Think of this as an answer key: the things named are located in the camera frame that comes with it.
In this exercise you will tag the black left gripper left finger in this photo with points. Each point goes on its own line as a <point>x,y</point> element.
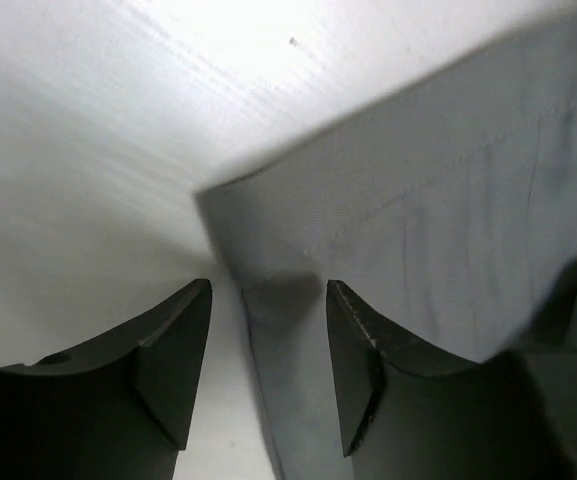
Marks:
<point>118,406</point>

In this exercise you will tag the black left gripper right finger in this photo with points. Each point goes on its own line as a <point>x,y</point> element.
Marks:
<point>409,409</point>

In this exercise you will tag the grey pleated skirt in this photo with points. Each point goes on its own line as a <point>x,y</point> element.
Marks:
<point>451,208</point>

